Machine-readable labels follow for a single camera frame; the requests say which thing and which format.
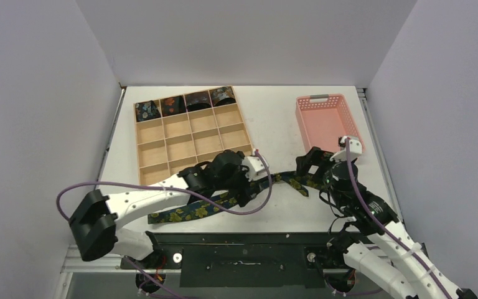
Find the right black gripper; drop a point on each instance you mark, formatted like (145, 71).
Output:
(319, 161)

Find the pink plastic basket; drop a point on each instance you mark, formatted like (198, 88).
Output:
(323, 119)

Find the rolled blue floral tie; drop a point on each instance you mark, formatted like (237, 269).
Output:
(145, 111)

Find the blue yellow floral tie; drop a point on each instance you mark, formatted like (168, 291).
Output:
(202, 209)

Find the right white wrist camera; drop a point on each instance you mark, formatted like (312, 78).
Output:
(350, 148)

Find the wooden compartment tray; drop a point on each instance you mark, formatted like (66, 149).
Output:
(167, 145)

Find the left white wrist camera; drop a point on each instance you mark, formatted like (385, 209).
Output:
(256, 167)

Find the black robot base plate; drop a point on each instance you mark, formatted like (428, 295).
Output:
(247, 260)

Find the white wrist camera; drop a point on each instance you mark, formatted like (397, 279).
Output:
(256, 167)
(350, 148)

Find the rolled brown patterned tie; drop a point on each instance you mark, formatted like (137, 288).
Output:
(222, 96)

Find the rolled orange floral tie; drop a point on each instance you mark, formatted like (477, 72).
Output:
(172, 105)

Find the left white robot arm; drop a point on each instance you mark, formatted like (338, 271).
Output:
(98, 223)

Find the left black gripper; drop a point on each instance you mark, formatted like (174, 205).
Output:
(242, 169)

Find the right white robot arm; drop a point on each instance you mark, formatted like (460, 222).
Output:
(408, 272)

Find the rolled dark patterned tie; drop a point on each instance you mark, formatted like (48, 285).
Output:
(197, 101)

